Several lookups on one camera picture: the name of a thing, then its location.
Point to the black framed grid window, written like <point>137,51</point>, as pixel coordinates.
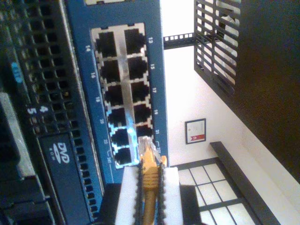
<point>234,182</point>

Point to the black rack server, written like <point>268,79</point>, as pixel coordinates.
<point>35,117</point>

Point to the black lattice panel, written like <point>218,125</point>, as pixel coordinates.
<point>218,47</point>

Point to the black framed wall picture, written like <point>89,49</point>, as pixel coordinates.
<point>195,131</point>

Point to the black perforated rack post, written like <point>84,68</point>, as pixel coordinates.
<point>178,41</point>

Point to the blue network switch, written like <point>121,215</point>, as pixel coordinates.
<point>79,35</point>

